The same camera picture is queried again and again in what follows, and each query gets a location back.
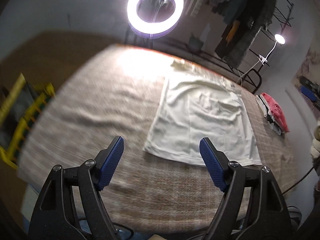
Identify small clip-on lamp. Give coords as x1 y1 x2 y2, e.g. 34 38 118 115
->
238 34 285 85

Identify white cloth garment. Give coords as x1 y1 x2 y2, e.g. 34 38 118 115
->
143 61 261 166

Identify black cable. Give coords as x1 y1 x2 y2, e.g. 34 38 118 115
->
281 163 316 196

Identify plaid beige bed sheet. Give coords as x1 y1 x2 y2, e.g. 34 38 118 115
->
17 45 297 233

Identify black metal bed frame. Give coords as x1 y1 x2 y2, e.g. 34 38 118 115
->
124 26 262 94

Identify ring light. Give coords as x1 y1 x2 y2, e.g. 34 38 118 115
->
126 0 184 39

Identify stack of folded clothes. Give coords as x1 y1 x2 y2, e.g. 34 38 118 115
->
255 92 290 136

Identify black metal clothes rack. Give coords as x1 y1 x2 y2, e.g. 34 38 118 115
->
232 0 295 71

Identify hanging dark clothes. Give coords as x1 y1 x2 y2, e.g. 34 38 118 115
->
206 0 277 68

